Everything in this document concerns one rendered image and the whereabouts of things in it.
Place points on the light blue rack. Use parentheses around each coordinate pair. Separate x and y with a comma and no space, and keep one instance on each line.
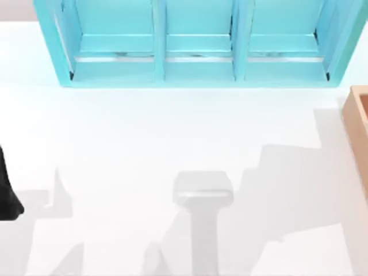
(198,72)

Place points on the shallow salmon box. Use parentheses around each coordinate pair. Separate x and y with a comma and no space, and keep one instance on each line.
(354,126)

